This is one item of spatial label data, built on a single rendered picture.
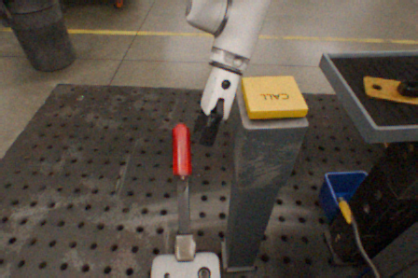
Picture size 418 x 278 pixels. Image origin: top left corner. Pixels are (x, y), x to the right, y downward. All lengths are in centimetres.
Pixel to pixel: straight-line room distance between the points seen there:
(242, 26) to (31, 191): 69
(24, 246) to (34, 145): 35
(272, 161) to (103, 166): 62
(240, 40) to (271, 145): 30
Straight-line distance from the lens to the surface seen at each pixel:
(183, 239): 29
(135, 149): 88
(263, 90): 30
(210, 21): 55
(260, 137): 30
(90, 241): 75
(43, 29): 268
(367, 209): 58
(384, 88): 35
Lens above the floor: 134
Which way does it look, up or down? 47 degrees down
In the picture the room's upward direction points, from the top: straight up
